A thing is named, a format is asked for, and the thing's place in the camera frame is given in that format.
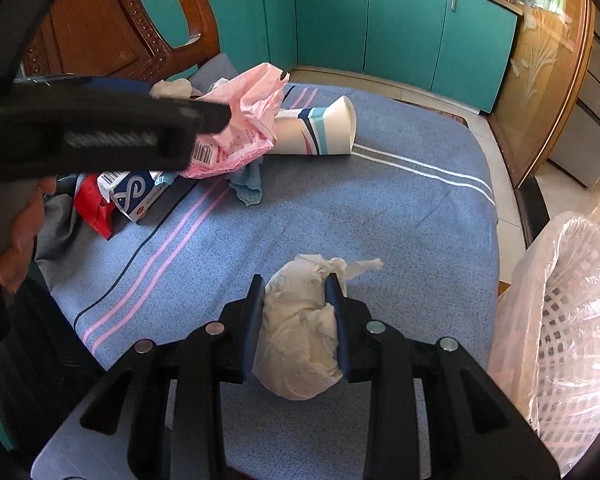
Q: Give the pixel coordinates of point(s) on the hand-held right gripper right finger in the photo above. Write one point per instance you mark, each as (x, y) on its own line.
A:
(337, 320)

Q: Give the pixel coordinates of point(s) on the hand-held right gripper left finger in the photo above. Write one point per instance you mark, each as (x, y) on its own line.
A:
(252, 320)

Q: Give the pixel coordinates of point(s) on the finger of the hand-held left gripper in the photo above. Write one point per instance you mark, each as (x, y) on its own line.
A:
(105, 85)
(212, 117)

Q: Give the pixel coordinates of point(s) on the pink printed plastic bag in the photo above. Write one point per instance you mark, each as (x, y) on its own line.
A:
(240, 125)

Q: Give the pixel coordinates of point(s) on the white tissue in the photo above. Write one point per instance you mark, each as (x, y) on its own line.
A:
(295, 320)

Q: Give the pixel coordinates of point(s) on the white plastic bag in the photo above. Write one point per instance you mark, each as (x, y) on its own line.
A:
(172, 89)

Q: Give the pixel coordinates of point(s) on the white medicine box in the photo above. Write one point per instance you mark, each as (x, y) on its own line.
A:
(130, 197)

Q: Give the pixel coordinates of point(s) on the red snack wrapper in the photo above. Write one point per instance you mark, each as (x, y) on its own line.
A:
(92, 205)

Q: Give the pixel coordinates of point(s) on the white striped paper cup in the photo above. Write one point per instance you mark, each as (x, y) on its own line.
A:
(325, 130)

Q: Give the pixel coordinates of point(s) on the clear plastic bin liner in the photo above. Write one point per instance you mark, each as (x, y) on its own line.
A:
(525, 300)

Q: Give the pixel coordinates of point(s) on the white mesh wastebasket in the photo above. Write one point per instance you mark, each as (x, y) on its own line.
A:
(570, 310)

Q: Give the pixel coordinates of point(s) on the person's left hand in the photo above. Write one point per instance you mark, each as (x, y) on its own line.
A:
(22, 255)

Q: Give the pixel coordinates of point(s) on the carved wooden chair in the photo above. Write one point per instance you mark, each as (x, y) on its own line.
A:
(95, 25)

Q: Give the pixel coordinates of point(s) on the blue striped cloth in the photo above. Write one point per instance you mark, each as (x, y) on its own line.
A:
(380, 220)

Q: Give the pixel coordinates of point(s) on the grey cloth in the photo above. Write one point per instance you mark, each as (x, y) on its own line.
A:
(60, 230)

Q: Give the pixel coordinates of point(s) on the teal lower cabinets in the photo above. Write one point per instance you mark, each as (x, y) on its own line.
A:
(380, 25)

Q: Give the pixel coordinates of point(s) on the person's dark pants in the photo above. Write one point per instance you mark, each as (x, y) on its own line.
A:
(45, 340)

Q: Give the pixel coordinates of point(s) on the wood framed glass door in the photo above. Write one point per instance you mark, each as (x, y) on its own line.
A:
(540, 85)

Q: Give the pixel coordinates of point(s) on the grey refrigerator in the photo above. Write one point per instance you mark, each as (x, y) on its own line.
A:
(595, 125)

